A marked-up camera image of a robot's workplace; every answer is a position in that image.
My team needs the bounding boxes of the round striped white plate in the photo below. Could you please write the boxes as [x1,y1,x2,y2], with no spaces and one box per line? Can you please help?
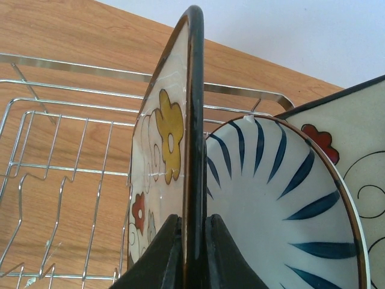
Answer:
[206,116,370,288]

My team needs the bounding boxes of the square floral plate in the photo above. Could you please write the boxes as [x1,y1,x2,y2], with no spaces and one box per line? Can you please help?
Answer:
[278,76,384,288]

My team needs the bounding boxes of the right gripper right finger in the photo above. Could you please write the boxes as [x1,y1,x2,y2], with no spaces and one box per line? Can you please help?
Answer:
[204,214,267,288]

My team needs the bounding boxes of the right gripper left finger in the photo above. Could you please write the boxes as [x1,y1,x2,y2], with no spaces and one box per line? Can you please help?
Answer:
[111,214,182,289]

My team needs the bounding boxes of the wire metal dish rack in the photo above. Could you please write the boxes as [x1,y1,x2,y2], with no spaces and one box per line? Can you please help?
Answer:
[1,53,295,288]

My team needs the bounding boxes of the square dark rimmed plate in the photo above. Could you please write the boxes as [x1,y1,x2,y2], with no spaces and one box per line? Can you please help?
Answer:
[128,5,205,288]

